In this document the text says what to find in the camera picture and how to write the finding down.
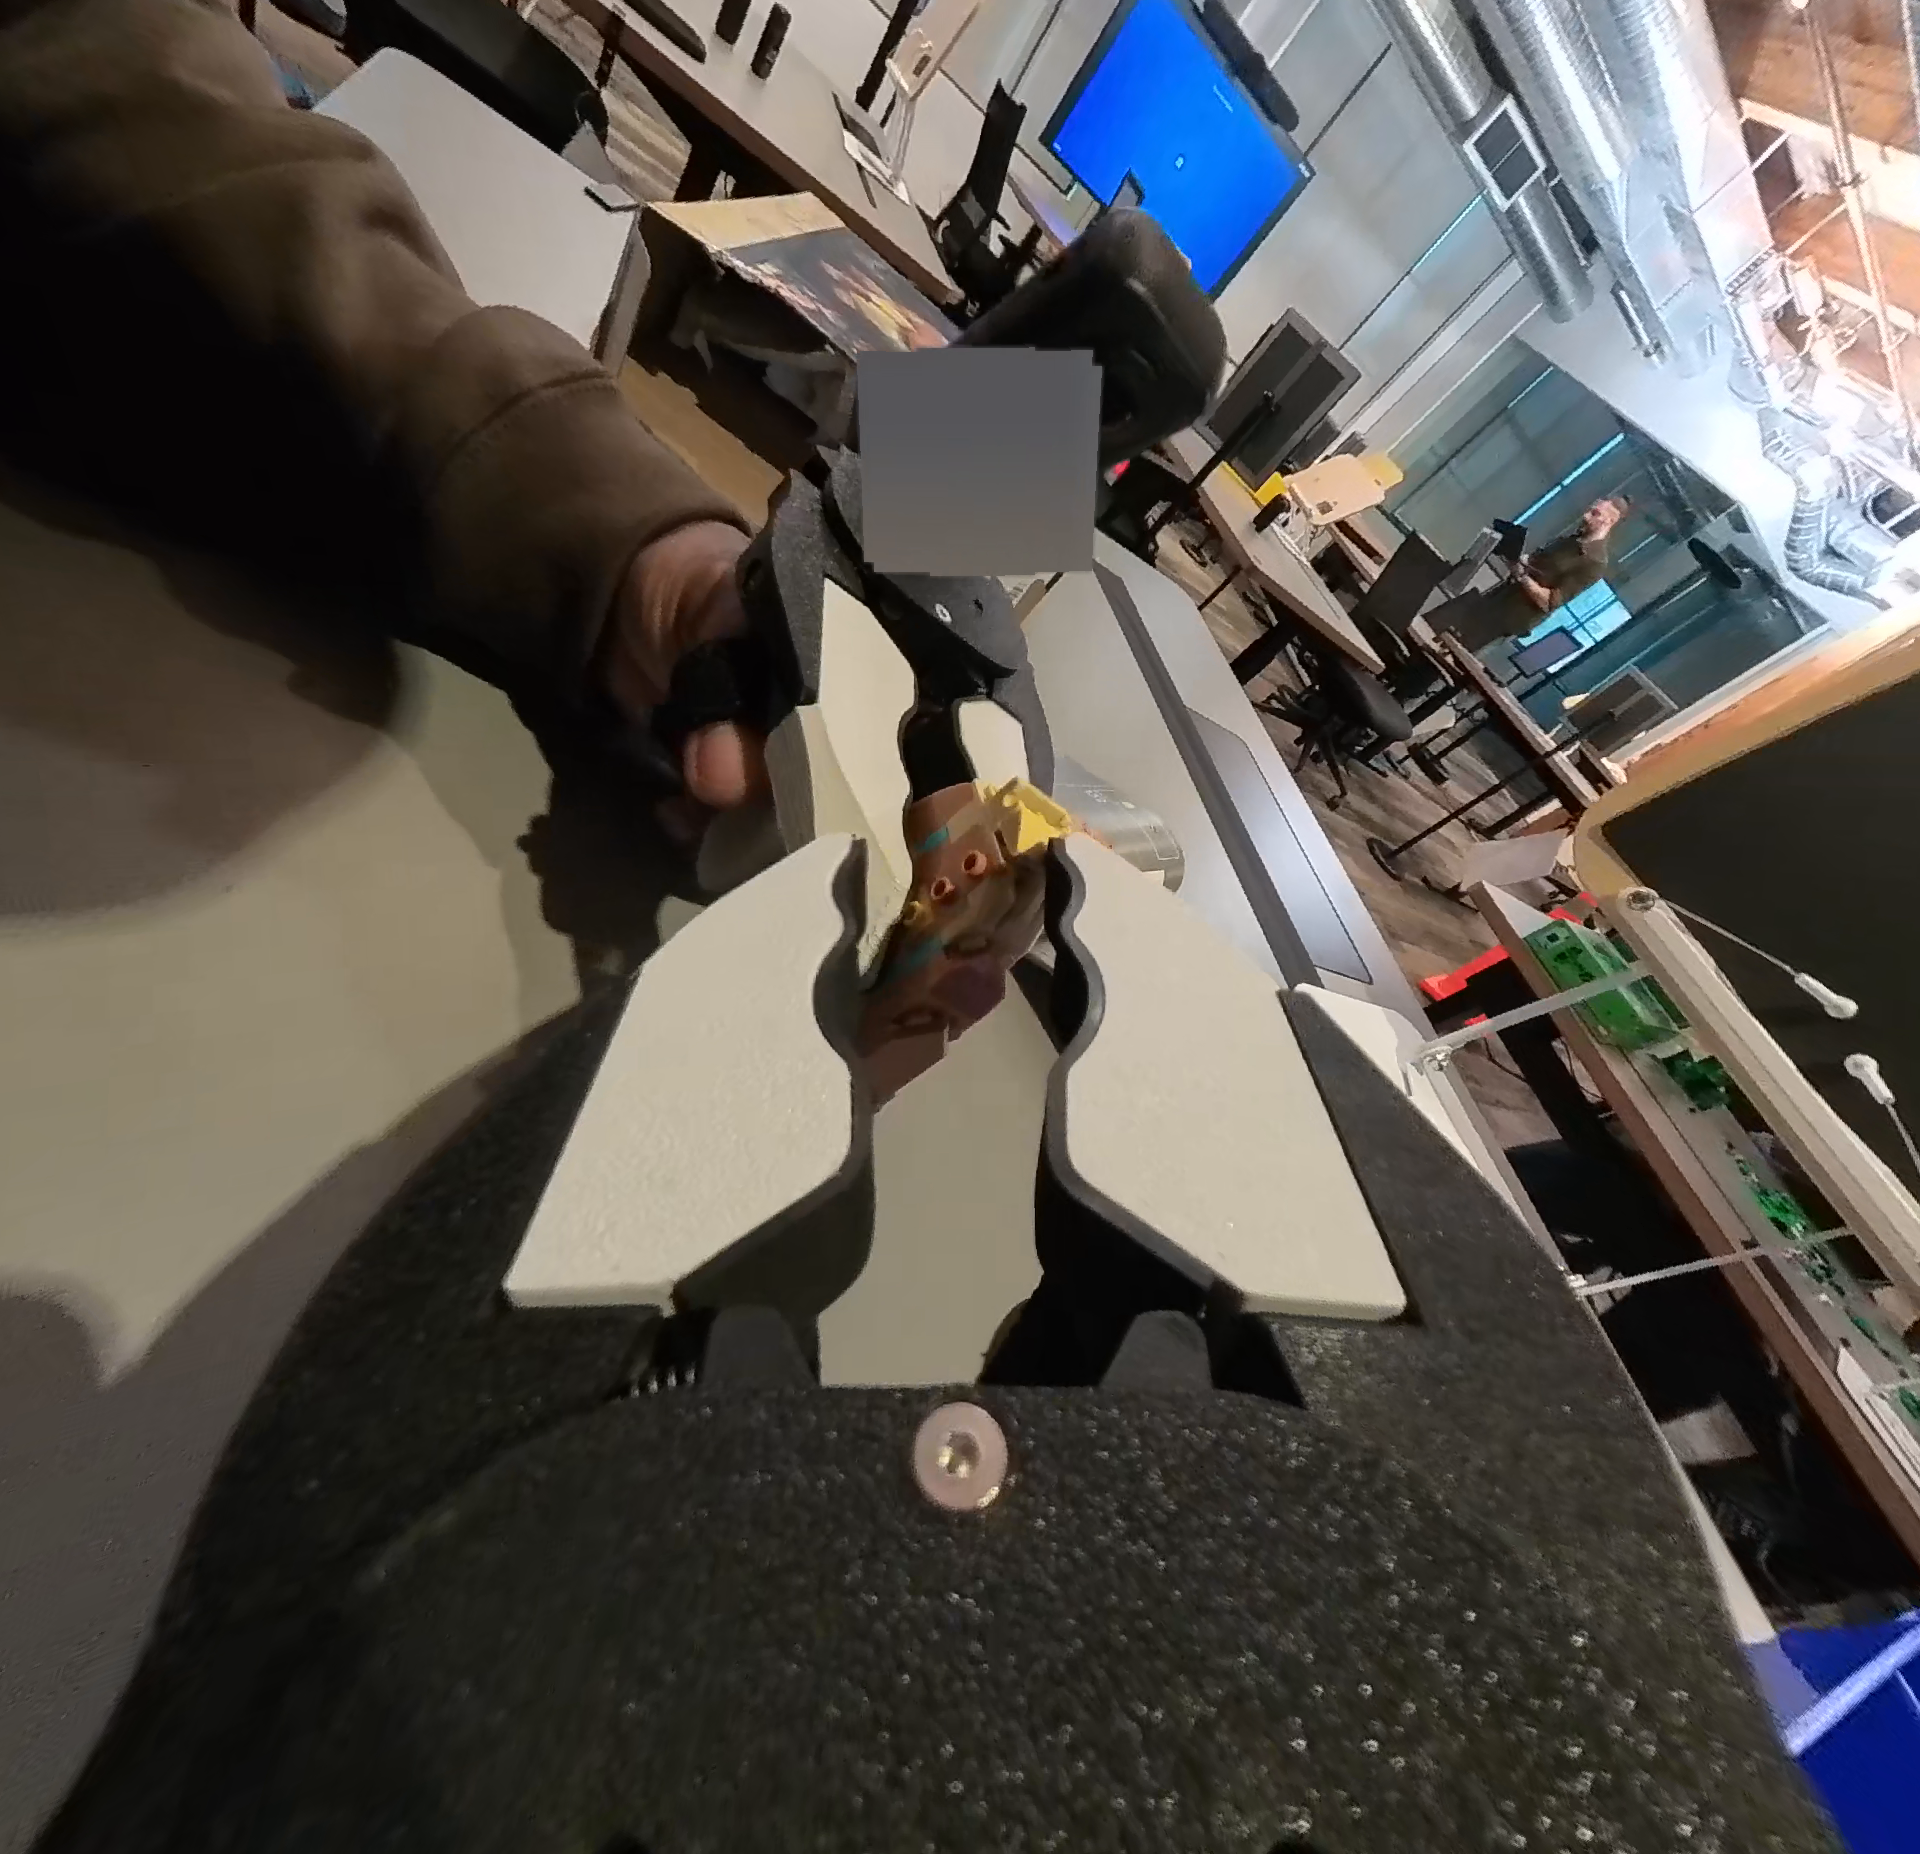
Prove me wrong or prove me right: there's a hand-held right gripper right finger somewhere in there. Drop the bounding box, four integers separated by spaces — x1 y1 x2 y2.
1035 841 1413 1384

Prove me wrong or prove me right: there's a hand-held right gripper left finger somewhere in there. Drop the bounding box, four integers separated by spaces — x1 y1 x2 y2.
501 834 878 1384

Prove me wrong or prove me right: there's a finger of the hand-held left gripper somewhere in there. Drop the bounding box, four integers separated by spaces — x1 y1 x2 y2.
768 579 921 903
961 700 1062 824

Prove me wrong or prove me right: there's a brown and tan brick model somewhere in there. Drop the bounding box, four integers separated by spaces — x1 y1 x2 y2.
855 778 1089 1108

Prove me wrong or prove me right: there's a person's left forearm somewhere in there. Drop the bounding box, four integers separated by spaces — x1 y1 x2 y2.
0 0 753 746

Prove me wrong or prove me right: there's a grey desk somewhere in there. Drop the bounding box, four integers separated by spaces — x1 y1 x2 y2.
0 503 1503 1854

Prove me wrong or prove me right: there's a person's left hand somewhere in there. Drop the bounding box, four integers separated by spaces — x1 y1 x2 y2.
608 525 782 813

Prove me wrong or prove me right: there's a wooden office table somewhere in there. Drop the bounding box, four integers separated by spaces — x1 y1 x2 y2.
1200 459 1595 838

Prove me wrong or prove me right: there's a cardboard toy box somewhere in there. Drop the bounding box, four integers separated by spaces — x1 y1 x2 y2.
637 189 963 386

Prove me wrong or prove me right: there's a green circuit board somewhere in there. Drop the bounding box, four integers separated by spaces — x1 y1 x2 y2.
1522 916 1699 1056

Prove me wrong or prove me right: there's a large blue plastic bin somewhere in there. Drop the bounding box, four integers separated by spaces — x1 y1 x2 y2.
1749 1613 1920 1813

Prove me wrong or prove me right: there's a blue wall screen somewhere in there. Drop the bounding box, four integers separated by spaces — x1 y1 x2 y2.
1037 0 1320 303

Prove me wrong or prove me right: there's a thin silver air duct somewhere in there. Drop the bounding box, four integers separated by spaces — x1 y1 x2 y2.
1350 0 1595 320

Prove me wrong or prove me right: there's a large silver air duct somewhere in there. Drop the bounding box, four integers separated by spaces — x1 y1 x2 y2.
1477 0 1762 374

